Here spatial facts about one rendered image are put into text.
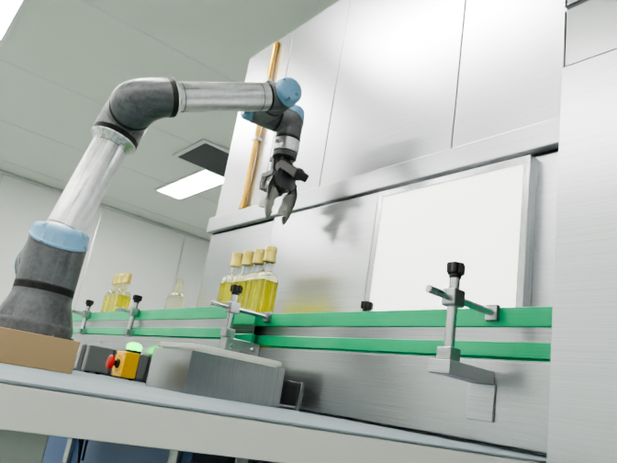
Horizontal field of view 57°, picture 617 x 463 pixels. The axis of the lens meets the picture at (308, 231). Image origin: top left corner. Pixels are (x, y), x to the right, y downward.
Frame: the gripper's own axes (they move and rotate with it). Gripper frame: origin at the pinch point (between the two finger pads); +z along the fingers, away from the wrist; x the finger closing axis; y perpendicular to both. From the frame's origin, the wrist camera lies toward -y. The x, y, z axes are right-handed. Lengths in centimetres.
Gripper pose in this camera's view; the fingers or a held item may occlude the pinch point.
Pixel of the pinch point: (277, 217)
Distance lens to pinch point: 162.5
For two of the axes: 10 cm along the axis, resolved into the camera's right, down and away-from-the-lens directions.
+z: -1.6, 9.5, -2.8
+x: -7.6, -3.0, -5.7
